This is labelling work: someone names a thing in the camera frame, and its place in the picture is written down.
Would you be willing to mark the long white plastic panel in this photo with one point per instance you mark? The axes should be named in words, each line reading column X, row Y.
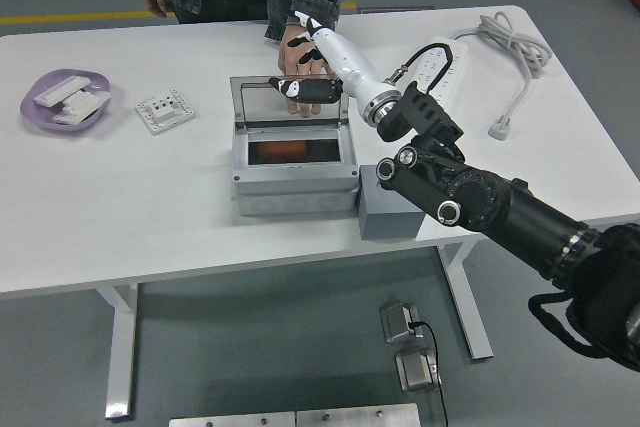
column 60, row 89

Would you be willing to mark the white plastic clip pieces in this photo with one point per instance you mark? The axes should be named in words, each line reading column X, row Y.
column 80, row 107

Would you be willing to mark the white wall socket panel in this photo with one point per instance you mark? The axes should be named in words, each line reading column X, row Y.
column 165, row 111

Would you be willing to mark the grey electrical box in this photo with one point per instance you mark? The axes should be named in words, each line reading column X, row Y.
column 295, row 182

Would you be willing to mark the white table leg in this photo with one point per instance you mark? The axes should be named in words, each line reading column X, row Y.
column 122, row 347
column 470, row 307

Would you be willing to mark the orange cylinder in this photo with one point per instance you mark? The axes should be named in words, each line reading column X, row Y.
column 280, row 150

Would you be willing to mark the grey cube with round hole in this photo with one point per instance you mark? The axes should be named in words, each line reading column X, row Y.
column 385, row 219

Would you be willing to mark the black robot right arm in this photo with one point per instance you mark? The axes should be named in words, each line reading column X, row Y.
column 500, row 202

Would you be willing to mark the person's left hand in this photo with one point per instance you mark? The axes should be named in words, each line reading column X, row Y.
column 291, row 59

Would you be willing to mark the silver floor socket box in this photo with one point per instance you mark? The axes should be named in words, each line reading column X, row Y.
column 415, row 372
column 395, row 322

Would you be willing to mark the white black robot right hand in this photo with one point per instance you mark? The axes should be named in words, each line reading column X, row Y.
column 345, row 59

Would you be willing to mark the silver metal plate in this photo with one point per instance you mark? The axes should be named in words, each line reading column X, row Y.
column 360, row 416
column 230, row 421

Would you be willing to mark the white power strip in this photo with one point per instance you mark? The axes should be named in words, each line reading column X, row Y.
column 431, row 65

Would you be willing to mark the purple dish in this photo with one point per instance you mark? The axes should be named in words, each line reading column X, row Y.
column 40, row 117

